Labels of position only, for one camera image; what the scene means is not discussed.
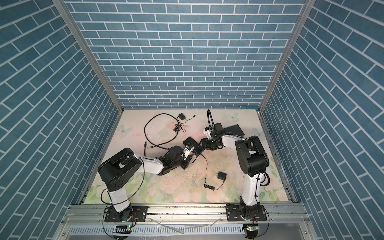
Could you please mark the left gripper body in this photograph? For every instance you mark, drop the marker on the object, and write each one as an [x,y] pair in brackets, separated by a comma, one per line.
[185,163]

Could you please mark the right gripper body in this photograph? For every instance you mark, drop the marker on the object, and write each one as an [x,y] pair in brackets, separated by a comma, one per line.
[209,144]

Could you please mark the black power adapter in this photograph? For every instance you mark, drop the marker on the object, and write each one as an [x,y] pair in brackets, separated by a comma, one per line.
[180,125]
[220,175]

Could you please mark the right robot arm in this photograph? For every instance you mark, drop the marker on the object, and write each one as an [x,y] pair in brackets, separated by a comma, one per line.
[252,157]

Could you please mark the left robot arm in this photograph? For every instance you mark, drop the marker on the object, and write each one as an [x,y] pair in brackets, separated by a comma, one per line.
[120,168]

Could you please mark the flat black router box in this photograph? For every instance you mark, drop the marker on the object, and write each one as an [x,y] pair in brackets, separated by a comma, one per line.
[235,129]

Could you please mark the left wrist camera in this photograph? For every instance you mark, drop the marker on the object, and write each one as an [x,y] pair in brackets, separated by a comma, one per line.
[188,150]

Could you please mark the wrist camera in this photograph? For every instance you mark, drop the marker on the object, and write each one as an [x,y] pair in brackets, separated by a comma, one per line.
[188,150]
[209,133]

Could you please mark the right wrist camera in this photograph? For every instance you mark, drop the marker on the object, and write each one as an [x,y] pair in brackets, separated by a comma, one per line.
[209,133]

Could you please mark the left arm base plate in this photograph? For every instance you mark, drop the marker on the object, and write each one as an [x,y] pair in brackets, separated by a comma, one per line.
[131,214]

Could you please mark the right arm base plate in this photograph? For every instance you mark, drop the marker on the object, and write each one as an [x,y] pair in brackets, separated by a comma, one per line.
[246,213]

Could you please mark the aluminium rail frame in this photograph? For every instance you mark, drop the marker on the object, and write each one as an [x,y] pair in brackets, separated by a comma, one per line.
[277,221]

